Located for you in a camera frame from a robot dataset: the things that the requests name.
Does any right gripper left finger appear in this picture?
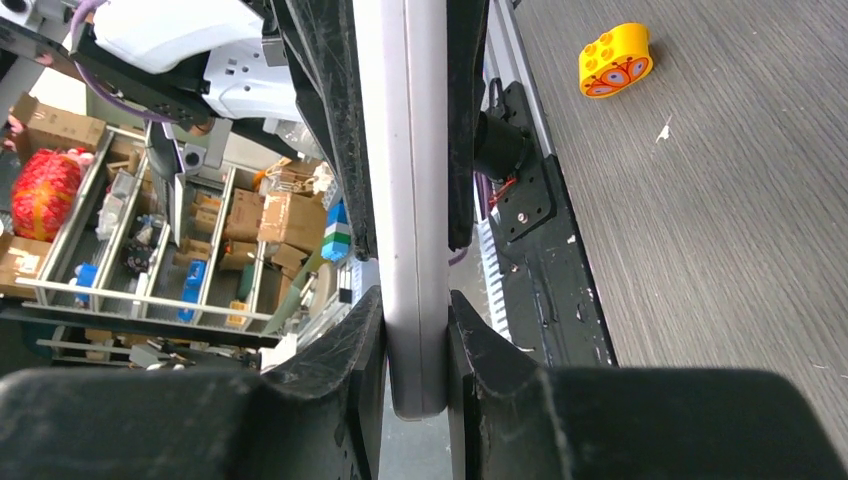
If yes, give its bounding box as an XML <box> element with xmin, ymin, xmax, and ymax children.
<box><xmin>1</xmin><ymin>287</ymin><xmax>385</xmax><ymax>479</ymax></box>

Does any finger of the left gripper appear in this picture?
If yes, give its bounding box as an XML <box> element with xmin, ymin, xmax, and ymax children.
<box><xmin>273</xmin><ymin>0</ymin><xmax>378</xmax><ymax>260</ymax></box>
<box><xmin>447</xmin><ymin>0</ymin><xmax>489</xmax><ymax>250</ymax></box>

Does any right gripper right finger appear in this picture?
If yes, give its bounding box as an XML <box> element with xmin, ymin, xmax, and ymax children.
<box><xmin>448</xmin><ymin>291</ymin><xmax>847</xmax><ymax>479</ymax></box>

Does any white remote control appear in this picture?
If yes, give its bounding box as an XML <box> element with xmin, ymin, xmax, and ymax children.
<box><xmin>353</xmin><ymin>0</ymin><xmax>449</xmax><ymax>421</ymax></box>

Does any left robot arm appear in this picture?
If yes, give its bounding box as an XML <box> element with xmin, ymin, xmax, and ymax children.
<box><xmin>71</xmin><ymin>1</ymin><xmax>488</xmax><ymax>259</ymax></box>

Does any yellow toy block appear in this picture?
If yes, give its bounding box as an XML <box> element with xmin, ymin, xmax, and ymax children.
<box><xmin>578</xmin><ymin>22</ymin><xmax>654</xmax><ymax>98</ymax></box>

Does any blue white green box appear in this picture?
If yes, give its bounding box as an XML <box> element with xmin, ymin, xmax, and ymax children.
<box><xmin>321</xmin><ymin>201</ymin><xmax>351</xmax><ymax>262</ymax></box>

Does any cardboard box on shelf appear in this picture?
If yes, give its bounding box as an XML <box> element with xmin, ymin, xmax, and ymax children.
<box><xmin>257</xmin><ymin>192</ymin><xmax>327</xmax><ymax>253</ymax></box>

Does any metal storage shelf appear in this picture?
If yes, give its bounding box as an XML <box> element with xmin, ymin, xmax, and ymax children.
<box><xmin>1</xmin><ymin>127</ymin><xmax>282</xmax><ymax>351</ymax></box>

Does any cardboard box far left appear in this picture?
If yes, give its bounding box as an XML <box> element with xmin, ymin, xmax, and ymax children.
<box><xmin>11</xmin><ymin>93</ymin><xmax>106</xmax><ymax>159</ymax></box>

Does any red mesh bag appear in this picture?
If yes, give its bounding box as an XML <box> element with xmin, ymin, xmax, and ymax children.
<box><xmin>11</xmin><ymin>148</ymin><xmax>94</xmax><ymax>242</ymax></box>

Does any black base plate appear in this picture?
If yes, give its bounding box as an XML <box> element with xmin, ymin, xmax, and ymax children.
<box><xmin>478</xmin><ymin>79</ymin><xmax>617</xmax><ymax>366</ymax></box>

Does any white cable duct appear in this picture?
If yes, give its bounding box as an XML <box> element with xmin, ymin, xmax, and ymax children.
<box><xmin>477</xmin><ymin>220</ymin><xmax>512</xmax><ymax>341</ymax></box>

